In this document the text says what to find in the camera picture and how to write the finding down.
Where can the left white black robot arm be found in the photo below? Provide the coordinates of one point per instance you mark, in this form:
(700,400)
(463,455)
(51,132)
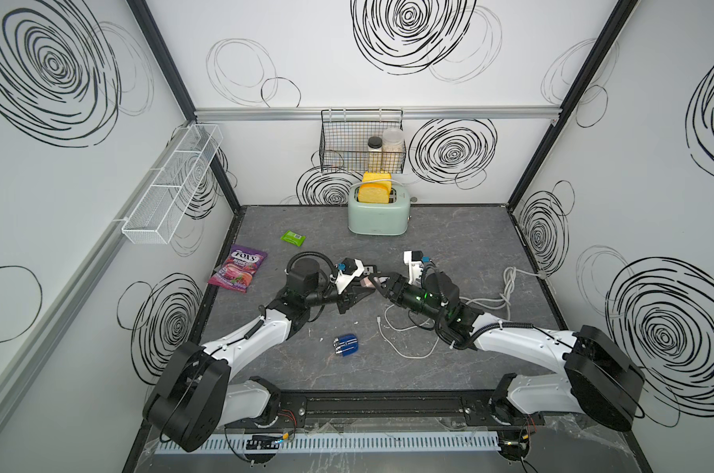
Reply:
(196,393)

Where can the white lid clear jar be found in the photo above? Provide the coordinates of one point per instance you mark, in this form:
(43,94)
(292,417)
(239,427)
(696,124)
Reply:
(393,150)

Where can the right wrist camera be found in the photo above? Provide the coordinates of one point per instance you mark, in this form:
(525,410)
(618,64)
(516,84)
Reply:
(416,262)

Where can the green candy packet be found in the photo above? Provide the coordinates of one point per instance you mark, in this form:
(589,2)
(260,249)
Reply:
(293,238)

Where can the blue electric shaver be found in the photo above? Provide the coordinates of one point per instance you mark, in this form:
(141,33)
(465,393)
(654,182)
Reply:
(346,345)

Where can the white slotted cable duct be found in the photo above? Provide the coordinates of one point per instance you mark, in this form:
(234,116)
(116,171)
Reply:
(412,442)

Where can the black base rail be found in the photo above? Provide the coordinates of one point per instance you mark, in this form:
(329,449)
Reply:
(473,408)

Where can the pink USB charger adapter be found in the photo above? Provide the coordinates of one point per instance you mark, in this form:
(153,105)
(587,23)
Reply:
(369,282)

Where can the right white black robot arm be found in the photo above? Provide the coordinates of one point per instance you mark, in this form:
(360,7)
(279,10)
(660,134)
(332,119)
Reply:
(586,371)

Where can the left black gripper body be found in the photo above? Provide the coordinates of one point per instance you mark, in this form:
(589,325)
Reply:
(327,296)

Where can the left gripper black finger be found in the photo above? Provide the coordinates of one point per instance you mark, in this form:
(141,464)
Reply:
(351,297)
(379,278)

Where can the yellow sponge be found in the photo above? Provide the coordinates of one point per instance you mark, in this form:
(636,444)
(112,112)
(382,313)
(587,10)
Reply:
(376,180)
(374,192)

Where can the black lid spice jar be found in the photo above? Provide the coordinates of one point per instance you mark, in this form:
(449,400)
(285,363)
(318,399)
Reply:
(375,154)

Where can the purple Fox's candy bag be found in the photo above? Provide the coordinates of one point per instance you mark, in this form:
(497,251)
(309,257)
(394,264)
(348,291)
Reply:
(238,270)

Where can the white wire wall shelf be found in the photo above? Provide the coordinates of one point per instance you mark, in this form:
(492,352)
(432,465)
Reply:
(158,213)

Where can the yellow sponge front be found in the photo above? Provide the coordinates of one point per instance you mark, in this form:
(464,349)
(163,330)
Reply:
(374,192)

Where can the black wire basket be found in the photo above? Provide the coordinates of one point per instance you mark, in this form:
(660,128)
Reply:
(345,133)

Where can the mint green toaster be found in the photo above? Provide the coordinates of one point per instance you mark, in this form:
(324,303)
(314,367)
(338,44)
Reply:
(370,219)

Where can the yellow sponge back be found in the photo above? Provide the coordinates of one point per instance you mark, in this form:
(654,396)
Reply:
(376,180)

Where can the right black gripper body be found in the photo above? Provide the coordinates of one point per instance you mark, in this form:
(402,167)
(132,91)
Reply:
(415,300)

